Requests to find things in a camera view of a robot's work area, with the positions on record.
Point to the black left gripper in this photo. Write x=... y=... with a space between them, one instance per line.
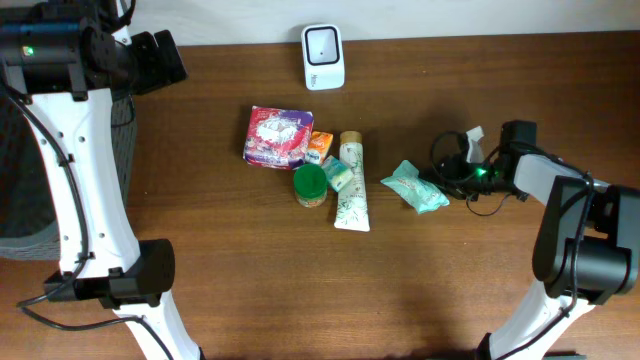
x=158 y=74

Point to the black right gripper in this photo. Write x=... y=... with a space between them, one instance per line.
x=452 y=163

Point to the mint green wipes pack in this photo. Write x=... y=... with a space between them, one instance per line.
x=422 y=195

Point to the small green tissue pack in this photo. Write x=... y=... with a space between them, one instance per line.
x=338 y=174

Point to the red purple snack pack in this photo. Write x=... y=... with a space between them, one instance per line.
x=277 y=138

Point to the small orange box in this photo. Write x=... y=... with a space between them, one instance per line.
x=318 y=147

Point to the green lid jar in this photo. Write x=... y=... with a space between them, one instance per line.
x=310 y=185

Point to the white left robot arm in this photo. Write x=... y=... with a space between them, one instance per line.
x=63 y=66

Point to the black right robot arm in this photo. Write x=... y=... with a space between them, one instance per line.
x=587 y=247

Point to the white barcode scanner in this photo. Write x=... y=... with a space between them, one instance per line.
x=323 y=57

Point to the grey plastic basket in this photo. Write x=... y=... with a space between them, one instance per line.
x=29 y=230

